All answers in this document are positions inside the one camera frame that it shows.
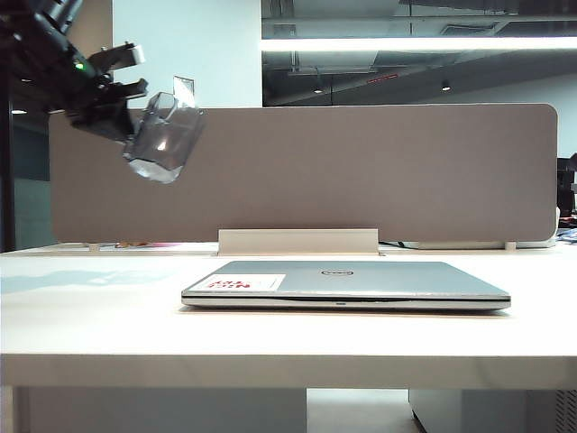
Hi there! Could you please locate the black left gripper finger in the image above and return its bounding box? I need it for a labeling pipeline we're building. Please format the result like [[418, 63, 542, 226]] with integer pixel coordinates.
[[71, 104, 137, 146], [106, 78, 151, 102]]

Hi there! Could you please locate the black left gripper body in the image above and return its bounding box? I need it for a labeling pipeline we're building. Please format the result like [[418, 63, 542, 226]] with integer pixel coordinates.
[[65, 62, 124, 130]]

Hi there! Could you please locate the clear faceted water cup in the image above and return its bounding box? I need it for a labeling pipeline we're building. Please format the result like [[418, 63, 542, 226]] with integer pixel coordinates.
[[122, 91, 207, 185]]

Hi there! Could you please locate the silver Dell laptop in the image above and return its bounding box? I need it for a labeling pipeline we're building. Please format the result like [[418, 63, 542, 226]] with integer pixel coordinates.
[[179, 259, 512, 312]]

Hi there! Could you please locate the dark glass door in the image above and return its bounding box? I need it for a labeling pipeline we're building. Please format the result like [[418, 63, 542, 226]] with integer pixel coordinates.
[[0, 20, 56, 253]]

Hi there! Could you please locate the beige desk divider panel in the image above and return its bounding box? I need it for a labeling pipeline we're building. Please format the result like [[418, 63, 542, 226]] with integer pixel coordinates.
[[48, 103, 559, 247]]

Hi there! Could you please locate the white desk leg panel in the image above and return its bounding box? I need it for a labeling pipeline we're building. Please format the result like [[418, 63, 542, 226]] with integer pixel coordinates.
[[12, 387, 308, 433]]

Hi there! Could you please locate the dark background office equipment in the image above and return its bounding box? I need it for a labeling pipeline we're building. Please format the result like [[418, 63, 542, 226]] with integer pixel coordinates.
[[556, 152, 577, 213]]

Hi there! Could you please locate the white under-desk cabinet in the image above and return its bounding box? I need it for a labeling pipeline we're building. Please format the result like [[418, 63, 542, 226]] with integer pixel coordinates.
[[408, 388, 577, 433]]

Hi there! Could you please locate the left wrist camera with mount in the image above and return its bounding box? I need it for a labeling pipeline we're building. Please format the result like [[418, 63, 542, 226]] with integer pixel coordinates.
[[88, 41, 148, 69]]

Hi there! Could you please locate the small wall poster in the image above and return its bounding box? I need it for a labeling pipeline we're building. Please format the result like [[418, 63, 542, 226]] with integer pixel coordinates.
[[173, 75, 197, 108]]

